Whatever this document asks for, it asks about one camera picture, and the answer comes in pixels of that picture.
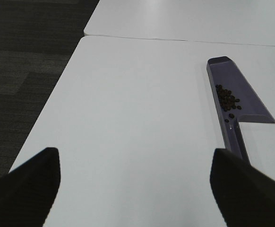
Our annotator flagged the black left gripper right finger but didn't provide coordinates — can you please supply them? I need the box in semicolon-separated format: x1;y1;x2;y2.
210;148;275;227

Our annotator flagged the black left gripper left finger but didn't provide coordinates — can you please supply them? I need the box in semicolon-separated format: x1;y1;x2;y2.
0;148;61;227

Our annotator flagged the pile of coffee beans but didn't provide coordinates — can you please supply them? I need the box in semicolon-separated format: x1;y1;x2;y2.
215;84;242;123

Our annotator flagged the purple plastic dustpan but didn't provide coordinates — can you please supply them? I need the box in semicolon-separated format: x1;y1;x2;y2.
206;56;275;164

